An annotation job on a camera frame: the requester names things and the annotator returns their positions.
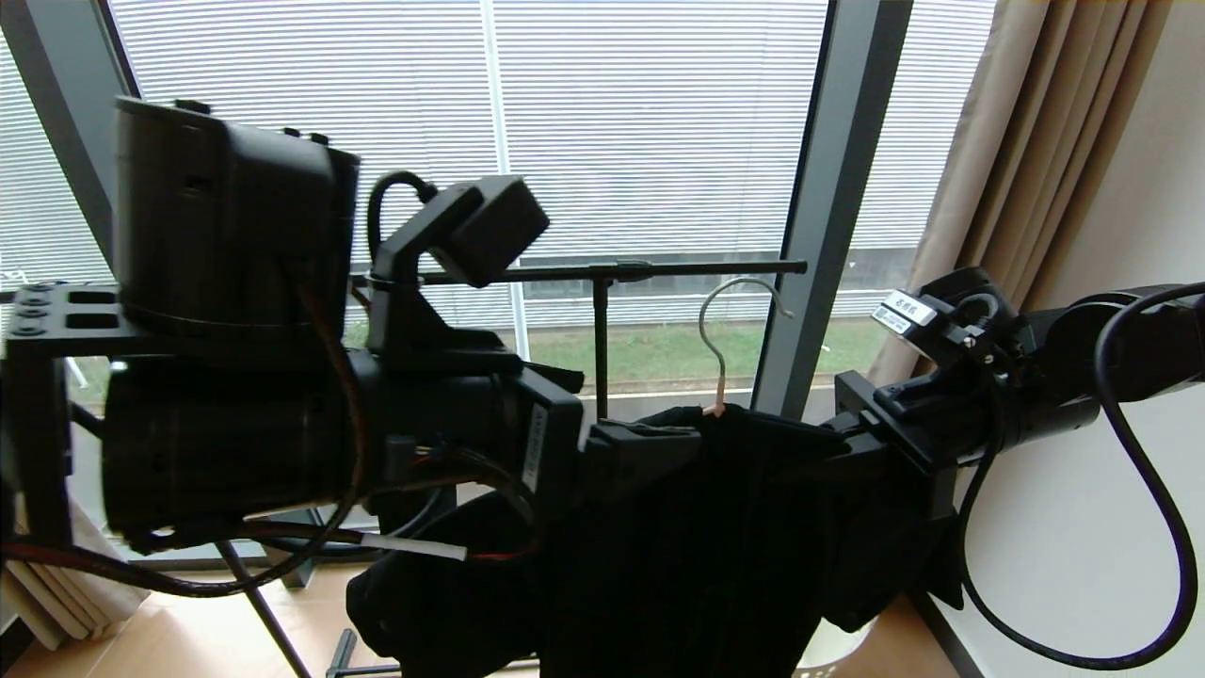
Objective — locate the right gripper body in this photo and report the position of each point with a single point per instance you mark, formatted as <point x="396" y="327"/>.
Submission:
<point x="1026" y="424"/>

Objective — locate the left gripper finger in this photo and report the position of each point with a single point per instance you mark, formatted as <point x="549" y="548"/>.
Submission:
<point x="631" y="452"/>

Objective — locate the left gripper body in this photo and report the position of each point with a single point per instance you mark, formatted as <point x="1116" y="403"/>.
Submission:
<point x="235" y="443"/>

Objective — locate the pink clothes hanger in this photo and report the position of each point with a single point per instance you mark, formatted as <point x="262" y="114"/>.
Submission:
<point x="719" y="395"/>

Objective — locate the black garment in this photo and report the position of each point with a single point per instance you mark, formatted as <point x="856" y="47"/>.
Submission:
<point x="706" y="565"/>

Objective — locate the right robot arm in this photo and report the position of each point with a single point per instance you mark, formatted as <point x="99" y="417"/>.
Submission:
<point x="1148" y="348"/>

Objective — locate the black clothes rack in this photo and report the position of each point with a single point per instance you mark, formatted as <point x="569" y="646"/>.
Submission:
<point x="706" y="268"/>

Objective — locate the white laundry basket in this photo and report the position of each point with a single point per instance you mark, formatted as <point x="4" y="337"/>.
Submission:
<point x="833" y="650"/>

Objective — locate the beige curtain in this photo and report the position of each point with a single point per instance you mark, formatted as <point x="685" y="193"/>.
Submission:
<point x="1017" y="188"/>

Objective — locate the window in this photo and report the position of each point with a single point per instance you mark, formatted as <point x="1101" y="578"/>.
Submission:
<point x="659" y="141"/>

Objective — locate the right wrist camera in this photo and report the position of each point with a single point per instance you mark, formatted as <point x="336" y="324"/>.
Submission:
<point x="904" y="311"/>

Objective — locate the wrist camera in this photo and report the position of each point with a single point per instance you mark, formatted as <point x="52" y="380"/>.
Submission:
<point x="904" y="311"/>
<point x="490" y="226"/>

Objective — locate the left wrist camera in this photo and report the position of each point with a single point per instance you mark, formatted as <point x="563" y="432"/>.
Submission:
<point x="490" y="226"/>

